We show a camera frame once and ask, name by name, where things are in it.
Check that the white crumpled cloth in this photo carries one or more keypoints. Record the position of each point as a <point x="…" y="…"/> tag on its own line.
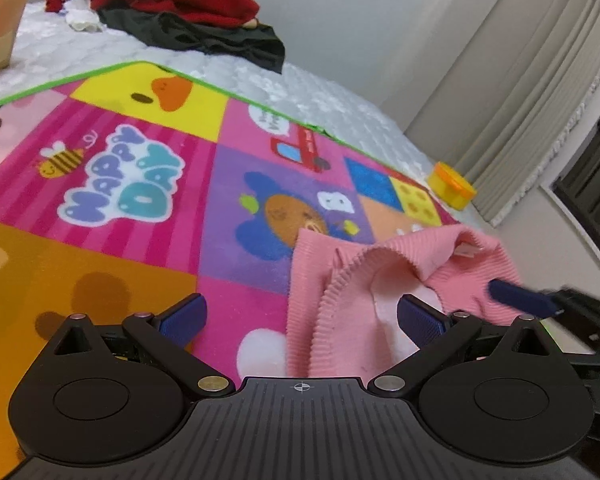
<point x="82" y="15"/>

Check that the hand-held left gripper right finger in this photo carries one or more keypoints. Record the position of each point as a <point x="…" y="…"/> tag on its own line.
<point x="420" y="322"/>

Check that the beige curtain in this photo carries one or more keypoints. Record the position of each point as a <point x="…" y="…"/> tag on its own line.
<point x="545" y="85"/>

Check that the black garment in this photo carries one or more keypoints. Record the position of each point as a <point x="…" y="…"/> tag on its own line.
<point x="210" y="40"/>

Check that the pink ribbed child's shirt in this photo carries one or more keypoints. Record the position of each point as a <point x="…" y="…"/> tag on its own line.
<point x="350" y="300"/>

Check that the yellow round container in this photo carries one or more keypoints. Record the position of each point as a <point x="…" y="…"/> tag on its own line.
<point x="452" y="187"/>

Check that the white quilted mattress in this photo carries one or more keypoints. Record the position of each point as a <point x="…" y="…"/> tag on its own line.
<point x="305" y="90"/>

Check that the colourful cartoon play mat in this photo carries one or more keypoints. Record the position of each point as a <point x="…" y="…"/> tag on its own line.
<point x="130" y="110"/>

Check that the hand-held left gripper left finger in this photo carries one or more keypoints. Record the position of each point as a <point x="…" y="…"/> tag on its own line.
<point x="182" y="321"/>

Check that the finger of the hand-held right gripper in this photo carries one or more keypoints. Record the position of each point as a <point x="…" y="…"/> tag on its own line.
<point x="522" y="299"/>

